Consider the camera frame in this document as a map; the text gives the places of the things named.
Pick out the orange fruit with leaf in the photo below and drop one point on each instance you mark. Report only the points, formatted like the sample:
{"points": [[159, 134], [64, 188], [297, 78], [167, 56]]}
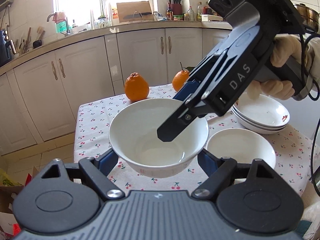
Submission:
{"points": [[180, 78]]}

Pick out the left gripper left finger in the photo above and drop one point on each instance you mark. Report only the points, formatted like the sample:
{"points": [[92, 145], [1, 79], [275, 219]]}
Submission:
{"points": [[94, 175]]}

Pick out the red knife block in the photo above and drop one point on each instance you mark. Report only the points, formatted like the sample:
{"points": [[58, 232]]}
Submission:
{"points": [[176, 6]]}

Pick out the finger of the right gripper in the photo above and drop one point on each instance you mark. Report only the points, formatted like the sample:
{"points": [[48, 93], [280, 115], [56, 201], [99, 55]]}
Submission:
{"points": [[191, 107], [205, 81]]}

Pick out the gloved right hand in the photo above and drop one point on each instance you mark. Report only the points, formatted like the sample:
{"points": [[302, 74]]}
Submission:
{"points": [[287, 46]]}

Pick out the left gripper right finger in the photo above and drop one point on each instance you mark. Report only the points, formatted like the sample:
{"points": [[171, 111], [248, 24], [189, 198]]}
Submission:
{"points": [[219, 172]]}

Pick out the white kitchen cabinets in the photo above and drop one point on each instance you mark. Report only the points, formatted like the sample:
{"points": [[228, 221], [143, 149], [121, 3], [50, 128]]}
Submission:
{"points": [[42, 90]]}

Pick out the black electric kettle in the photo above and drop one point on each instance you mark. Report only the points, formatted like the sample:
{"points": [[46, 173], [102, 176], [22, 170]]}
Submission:
{"points": [[7, 48]]}

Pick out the white fruit-print plate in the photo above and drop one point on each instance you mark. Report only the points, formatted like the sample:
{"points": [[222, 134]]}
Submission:
{"points": [[264, 111], [247, 123]]}

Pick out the bumpy orange fruit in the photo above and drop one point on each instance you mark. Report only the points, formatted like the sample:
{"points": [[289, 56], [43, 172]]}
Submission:
{"points": [[136, 88]]}

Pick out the white floral bowl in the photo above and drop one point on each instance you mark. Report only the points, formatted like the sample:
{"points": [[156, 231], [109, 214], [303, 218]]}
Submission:
{"points": [[242, 145], [133, 137]]}

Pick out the wooden cutting board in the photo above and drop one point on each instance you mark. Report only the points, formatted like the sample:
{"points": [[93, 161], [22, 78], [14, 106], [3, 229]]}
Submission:
{"points": [[134, 11]]}

